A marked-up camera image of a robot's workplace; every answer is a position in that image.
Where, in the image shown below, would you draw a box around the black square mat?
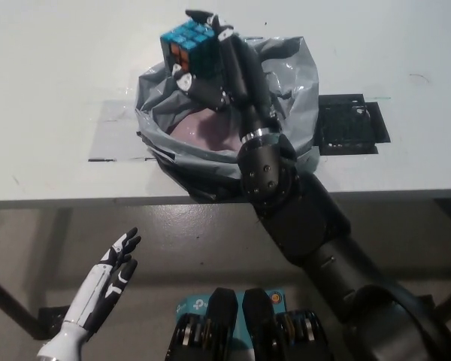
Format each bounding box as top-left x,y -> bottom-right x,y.
315,93 -> 392,156

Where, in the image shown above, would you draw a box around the red pink sheet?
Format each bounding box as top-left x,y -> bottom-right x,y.
171,107 -> 245,151

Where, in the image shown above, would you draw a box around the rubik's cube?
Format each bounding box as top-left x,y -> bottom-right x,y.
159,20 -> 226,82

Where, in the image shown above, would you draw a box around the black teal robot body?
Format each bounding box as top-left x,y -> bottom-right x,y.
164,287 -> 339,361

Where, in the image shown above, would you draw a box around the grey taped patch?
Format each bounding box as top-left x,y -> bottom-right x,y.
88,99 -> 162,163

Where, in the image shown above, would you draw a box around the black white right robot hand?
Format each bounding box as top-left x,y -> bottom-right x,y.
171,8 -> 281,138

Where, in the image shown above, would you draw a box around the grey plastic bag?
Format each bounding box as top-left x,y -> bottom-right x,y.
136,35 -> 320,204

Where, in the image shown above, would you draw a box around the black floor plate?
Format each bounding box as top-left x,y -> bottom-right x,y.
39,306 -> 71,332

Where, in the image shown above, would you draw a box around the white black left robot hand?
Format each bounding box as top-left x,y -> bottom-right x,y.
62,226 -> 142,334

